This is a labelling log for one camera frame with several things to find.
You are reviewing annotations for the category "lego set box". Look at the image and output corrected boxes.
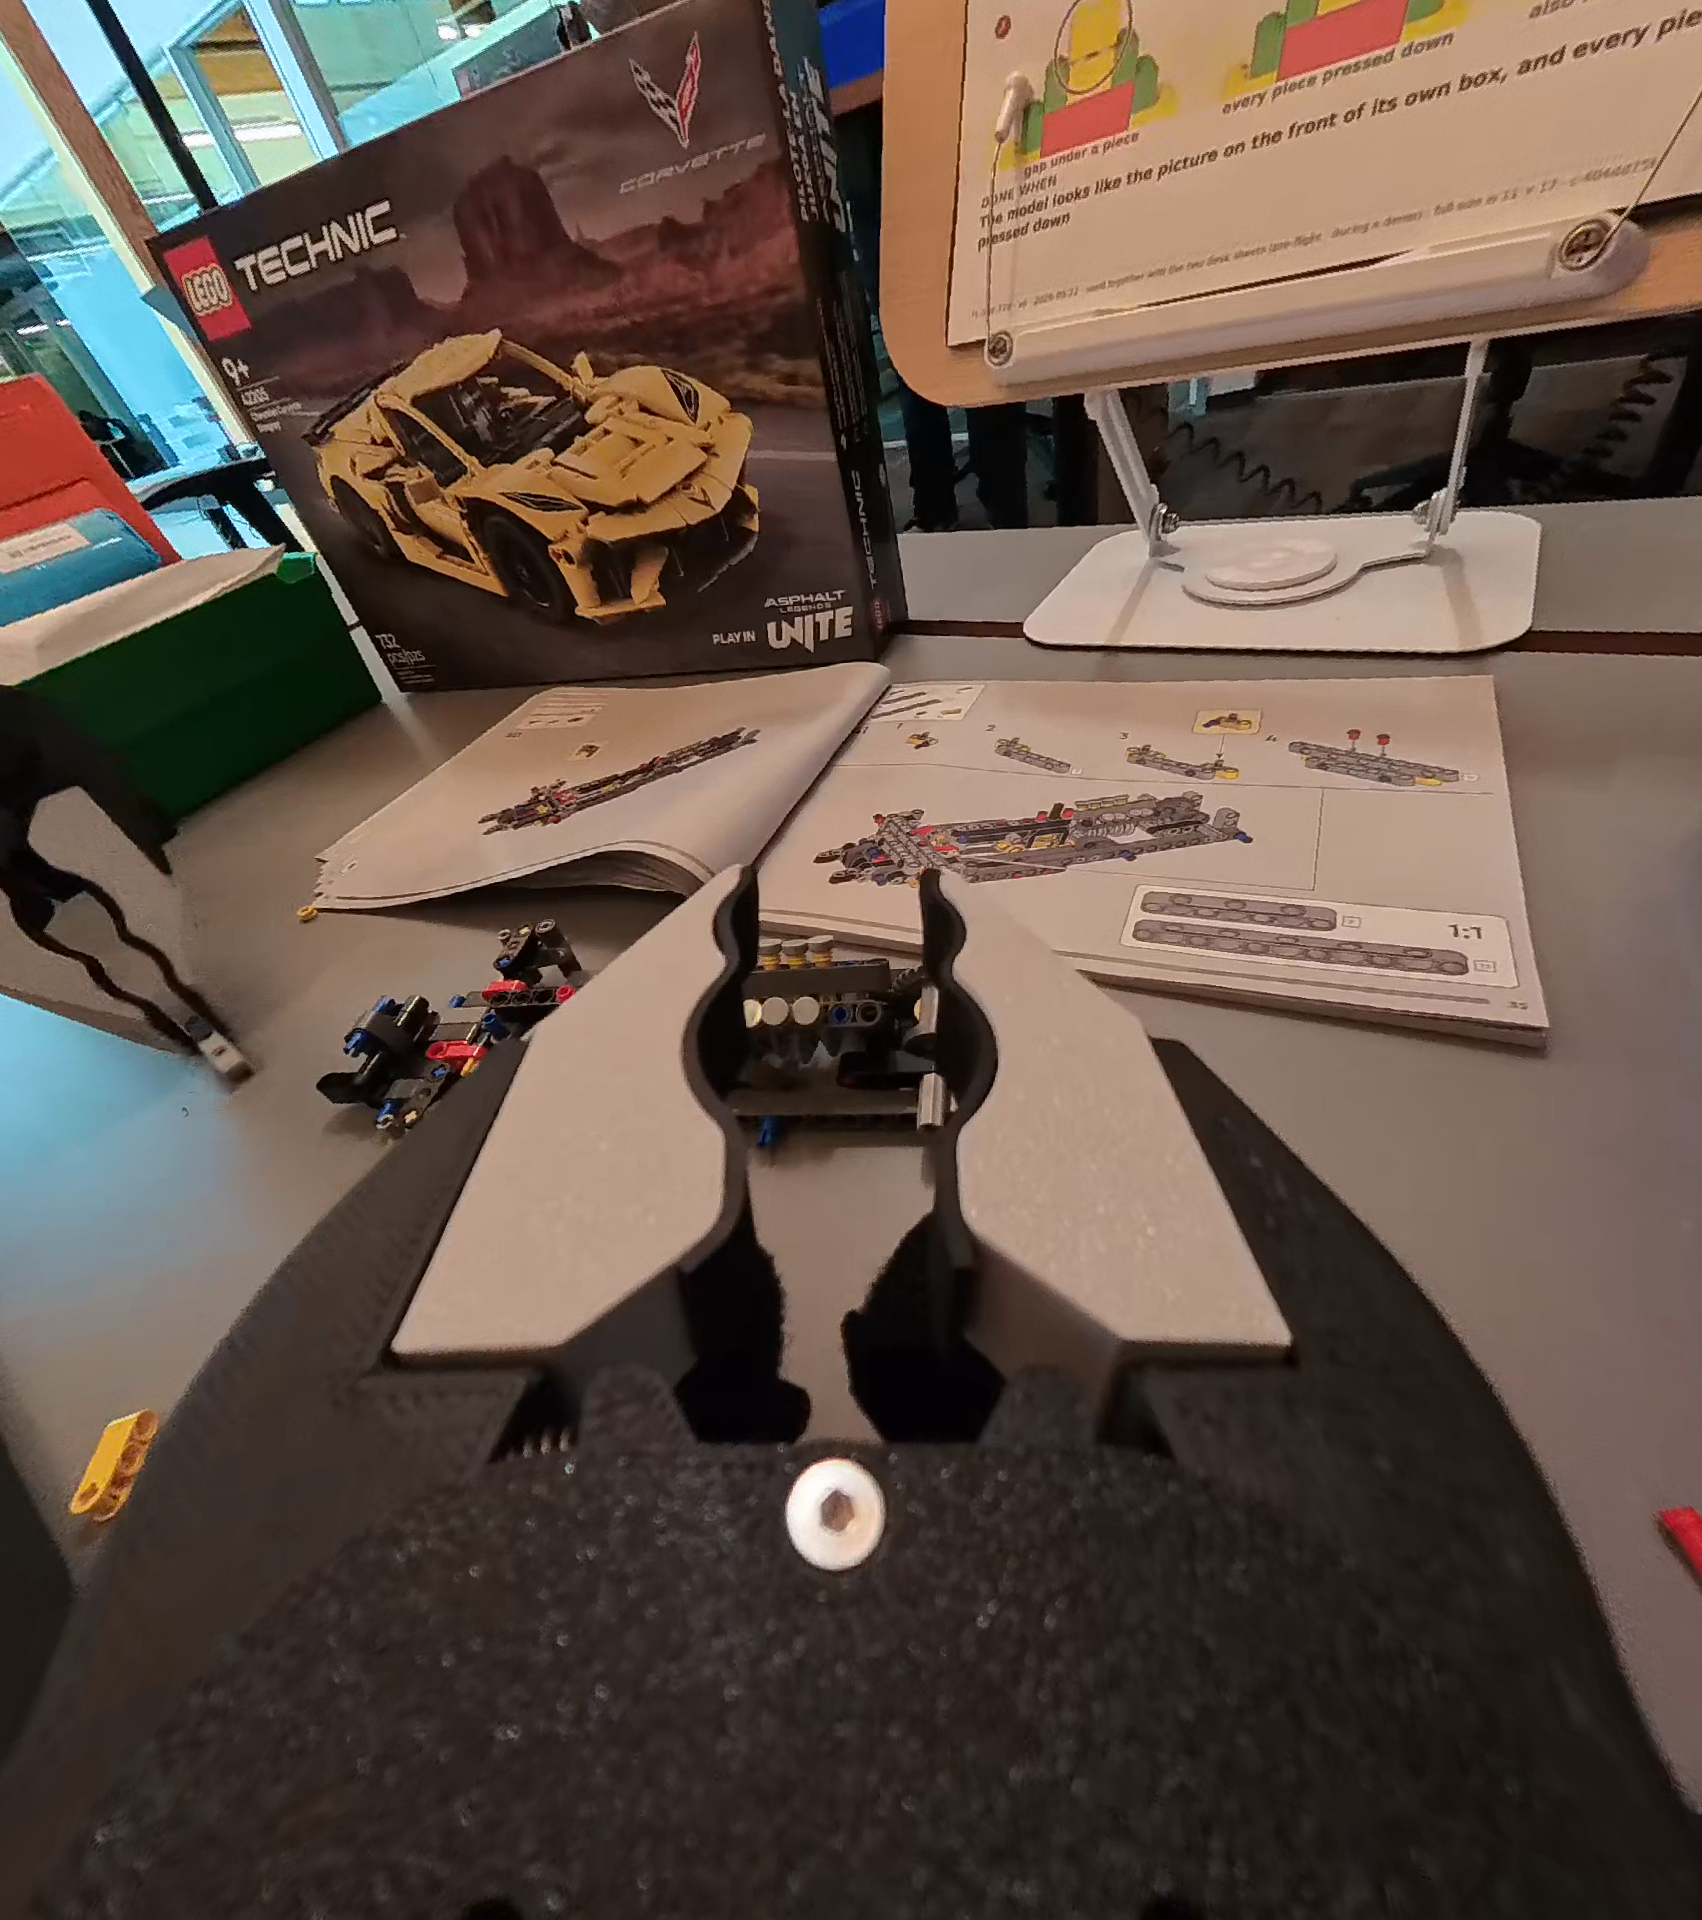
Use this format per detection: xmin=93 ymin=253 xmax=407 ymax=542
xmin=146 ymin=0 xmax=910 ymax=695

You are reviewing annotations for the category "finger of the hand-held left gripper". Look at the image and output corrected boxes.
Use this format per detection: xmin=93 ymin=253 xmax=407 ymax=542
xmin=21 ymin=795 xmax=236 ymax=1053
xmin=0 ymin=867 xmax=202 ymax=1057

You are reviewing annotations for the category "light blue roll with label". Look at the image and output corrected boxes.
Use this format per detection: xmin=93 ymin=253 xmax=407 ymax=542
xmin=0 ymin=503 xmax=167 ymax=640

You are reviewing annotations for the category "grey lego car chassis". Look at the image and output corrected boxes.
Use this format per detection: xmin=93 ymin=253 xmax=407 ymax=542
xmin=319 ymin=916 xmax=974 ymax=1157

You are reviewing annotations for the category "black pole with round top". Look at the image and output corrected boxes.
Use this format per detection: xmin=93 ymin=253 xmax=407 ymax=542
xmin=118 ymin=0 xmax=225 ymax=207

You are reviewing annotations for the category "small yellow lego liftarm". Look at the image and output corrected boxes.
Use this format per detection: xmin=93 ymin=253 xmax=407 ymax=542
xmin=68 ymin=1411 xmax=159 ymax=1524

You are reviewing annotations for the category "lego instruction booklet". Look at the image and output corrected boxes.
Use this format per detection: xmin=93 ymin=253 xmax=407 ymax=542
xmin=315 ymin=660 xmax=1549 ymax=1051

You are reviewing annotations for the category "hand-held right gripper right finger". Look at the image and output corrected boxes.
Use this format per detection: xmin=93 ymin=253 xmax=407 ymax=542
xmin=921 ymin=867 xmax=1301 ymax=1373

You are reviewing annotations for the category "green container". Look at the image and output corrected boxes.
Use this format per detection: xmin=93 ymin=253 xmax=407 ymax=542
xmin=0 ymin=548 xmax=385 ymax=820

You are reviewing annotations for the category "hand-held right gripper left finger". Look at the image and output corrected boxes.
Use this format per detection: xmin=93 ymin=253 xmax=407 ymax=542
xmin=385 ymin=866 xmax=764 ymax=1373

